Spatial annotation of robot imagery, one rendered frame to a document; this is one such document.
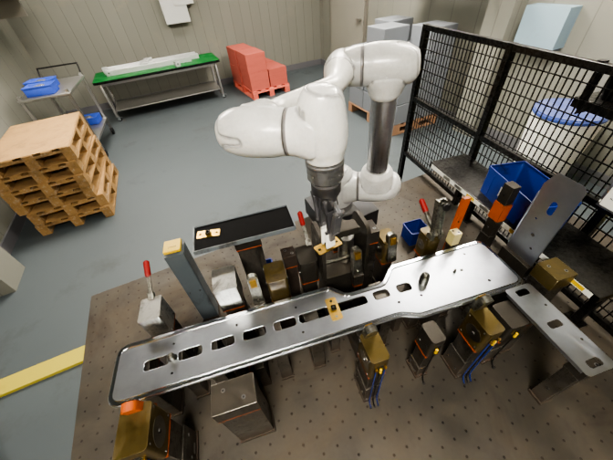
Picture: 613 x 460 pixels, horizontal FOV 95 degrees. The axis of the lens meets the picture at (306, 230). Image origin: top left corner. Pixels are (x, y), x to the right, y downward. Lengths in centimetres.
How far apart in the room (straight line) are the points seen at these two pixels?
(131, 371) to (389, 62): 127
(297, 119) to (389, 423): 101
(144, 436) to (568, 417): 129
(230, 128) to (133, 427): 75
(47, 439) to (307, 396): 169
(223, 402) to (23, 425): 186
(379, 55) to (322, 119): 57
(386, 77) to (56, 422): 251
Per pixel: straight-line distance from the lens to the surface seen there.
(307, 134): 59
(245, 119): 63
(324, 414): 119
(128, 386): 107
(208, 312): 139
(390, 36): 435
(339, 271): 113
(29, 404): 268
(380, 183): 143
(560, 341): 115
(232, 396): 90
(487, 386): 133
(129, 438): 94
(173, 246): 111
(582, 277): 132
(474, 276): 118
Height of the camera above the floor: 185
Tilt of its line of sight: 43 degrees down
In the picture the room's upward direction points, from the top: 6 degrees counter-clockwise
